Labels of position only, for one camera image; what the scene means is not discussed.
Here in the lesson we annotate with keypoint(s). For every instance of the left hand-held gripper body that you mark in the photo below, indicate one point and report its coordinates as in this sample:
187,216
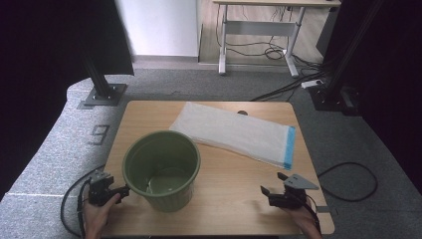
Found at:
99,191

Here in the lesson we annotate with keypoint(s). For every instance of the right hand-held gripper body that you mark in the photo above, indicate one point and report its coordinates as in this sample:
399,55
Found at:
292,197

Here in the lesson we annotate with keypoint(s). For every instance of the green plastic bucket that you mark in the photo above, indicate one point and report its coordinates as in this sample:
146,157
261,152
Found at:
159,156

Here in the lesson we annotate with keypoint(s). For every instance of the white plastic bag blue band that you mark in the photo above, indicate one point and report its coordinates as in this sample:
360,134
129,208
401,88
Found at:
232,132

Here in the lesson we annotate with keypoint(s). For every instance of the person's left hand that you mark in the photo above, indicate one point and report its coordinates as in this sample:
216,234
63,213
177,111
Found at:
96,219

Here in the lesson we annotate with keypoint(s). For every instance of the person's right hand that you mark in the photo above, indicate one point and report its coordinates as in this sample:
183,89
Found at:
307,222

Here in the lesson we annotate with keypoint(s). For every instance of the black metal stand square base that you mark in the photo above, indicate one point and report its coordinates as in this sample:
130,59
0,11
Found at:
103,94

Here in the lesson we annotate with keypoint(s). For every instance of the white power strip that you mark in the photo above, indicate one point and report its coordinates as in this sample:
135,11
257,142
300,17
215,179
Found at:
311,84

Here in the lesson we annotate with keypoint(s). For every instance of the black metal stand dark base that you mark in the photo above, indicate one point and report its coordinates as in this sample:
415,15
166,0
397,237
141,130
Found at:
335,93

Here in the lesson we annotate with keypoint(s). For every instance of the black curtain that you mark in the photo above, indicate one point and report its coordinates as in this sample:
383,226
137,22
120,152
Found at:
394,83
43,66

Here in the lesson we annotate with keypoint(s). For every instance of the dark grey panel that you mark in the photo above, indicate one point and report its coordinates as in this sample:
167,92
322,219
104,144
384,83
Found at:
326,33

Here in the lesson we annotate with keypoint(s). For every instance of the white frame desk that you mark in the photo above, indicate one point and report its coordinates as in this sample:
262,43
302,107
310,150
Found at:
258,28

